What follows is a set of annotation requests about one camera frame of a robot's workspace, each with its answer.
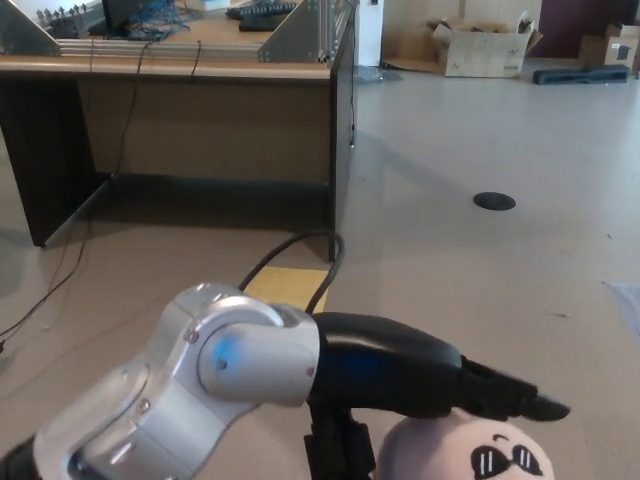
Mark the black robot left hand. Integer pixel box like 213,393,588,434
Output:
303,311,572,480

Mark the pink plush dumpling with sunglasses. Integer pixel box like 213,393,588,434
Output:
375,407,556,480

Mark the yellow paper sheet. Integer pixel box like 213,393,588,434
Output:
244,266,331,314

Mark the black round floor cover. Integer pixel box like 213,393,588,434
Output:
473,191,517,211

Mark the clear plastic bag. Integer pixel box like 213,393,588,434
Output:
355,67,401,84

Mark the flattened cardboard sheet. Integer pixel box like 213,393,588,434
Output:
380,34,449,76

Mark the wooden desk with dark sides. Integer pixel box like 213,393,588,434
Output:
0,0,360,264

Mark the large open cardboard box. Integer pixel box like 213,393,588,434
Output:
432,17,545,79

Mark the short black keyboard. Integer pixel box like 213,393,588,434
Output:
238,15,291,32

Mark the long black keyboard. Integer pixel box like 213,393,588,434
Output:
224,2,299,20

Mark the small cardboard box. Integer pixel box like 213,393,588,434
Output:
579,22,640,79

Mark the black monitor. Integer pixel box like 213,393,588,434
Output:
89,0,151,37

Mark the black robot wrist cable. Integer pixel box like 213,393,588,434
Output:
238,232,346,316

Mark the thin black hanging cable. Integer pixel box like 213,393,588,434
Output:
344,0,359,150

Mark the aluminium profile frame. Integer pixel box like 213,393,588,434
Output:
0,0,359,64

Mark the long black power cable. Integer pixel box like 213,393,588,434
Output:
0,42,154,351

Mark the blue cable tangle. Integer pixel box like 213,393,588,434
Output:
127,0,191,41

